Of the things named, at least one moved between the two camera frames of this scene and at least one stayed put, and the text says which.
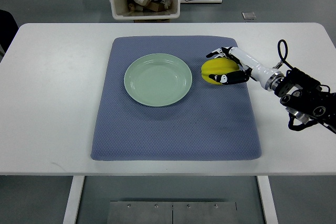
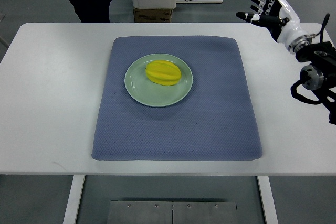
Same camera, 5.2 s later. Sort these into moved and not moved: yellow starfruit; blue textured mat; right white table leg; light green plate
Moved: yellow starfruit
Not moved: light green plate; right white table leg; blue textured mat
